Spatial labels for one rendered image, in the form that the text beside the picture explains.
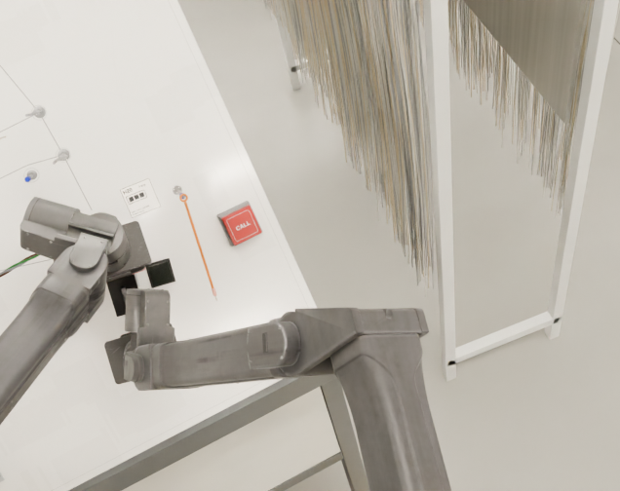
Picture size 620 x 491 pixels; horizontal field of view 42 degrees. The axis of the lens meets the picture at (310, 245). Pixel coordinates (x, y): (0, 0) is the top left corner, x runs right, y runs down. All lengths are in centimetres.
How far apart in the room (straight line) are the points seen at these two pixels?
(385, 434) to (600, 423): 172
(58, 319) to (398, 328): 45
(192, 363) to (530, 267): 175
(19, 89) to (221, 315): 47
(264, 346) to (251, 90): 252
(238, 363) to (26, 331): 25
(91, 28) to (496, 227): 166
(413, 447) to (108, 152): 82
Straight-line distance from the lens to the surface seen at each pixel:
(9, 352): 95
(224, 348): 88
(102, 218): 108
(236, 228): 131
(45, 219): 109
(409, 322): 68
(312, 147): 293
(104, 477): 144
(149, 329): 111
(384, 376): 65
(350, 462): 193
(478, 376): 237
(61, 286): 100
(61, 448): 143
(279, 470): 179
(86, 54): 132
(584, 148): 180
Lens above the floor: 211
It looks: 53 degrees down
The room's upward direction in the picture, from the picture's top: 15 degrees counter-clockwise
